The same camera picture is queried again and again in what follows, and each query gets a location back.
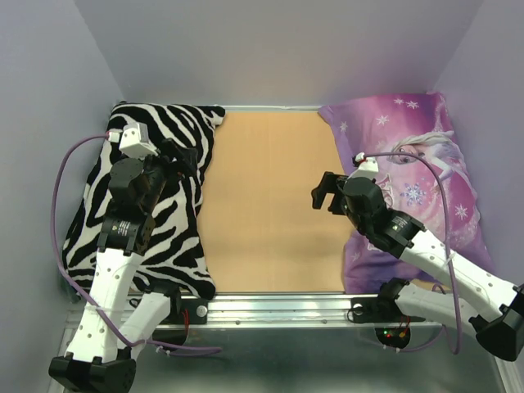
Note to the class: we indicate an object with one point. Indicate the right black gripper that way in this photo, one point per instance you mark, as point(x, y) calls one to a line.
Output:
point(329, 182)

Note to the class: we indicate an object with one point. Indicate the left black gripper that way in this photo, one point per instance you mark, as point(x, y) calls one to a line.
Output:
point(187, 157)

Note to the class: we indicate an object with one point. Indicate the purple princess pillowcase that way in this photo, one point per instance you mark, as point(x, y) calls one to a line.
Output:
point(422, 170)

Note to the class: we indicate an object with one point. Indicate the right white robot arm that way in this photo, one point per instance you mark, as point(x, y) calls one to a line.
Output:
point(495, 305)

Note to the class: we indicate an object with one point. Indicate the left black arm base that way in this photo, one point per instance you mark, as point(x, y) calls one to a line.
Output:
point(175, 328)

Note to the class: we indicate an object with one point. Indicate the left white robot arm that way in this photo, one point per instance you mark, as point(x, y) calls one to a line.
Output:
point(102, 355)

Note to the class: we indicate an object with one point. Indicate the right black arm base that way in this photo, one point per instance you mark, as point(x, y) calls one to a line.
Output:
point(392, 327)

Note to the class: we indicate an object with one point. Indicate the zebra print pillow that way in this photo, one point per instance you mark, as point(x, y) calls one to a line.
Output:
point(175, 252)

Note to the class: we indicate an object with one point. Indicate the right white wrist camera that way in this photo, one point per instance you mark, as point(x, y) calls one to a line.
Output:
point(365, 167)

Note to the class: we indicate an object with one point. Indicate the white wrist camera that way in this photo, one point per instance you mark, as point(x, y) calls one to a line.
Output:
point(365, 167)
point(135, 139)

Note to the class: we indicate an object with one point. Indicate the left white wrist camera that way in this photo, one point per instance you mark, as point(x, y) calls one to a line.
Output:
point(135, 139)

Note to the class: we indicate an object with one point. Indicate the aluminium mounting rail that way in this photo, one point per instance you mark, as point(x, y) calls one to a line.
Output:
point(302, 342)

